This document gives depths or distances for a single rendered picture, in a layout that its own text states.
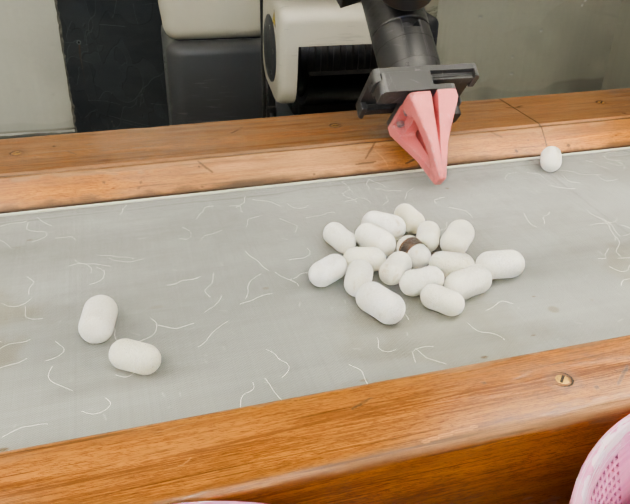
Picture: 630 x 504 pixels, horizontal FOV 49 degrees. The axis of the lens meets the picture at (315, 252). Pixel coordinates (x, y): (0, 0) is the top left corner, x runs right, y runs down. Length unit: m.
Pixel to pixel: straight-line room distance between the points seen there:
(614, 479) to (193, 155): 0.44
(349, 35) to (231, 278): 0.66
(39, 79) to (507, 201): 2.13
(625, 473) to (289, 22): 0.83
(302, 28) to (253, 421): 0.80
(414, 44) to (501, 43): 2.23
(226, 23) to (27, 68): 1.33
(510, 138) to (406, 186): 0.14
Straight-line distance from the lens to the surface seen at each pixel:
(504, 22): 2.87
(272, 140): 0.68
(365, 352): 0.44
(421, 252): 0.51
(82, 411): 0.41
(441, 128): 0.63
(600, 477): 0.37
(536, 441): 0.38
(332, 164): 0.66
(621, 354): 0.44
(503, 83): 2.94
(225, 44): 1.38
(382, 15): 0.69
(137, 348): 0.42
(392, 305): 0.45
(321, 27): 1.09
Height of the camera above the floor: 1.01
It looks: 30 degrees down
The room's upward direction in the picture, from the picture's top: 1 degrees clockwise
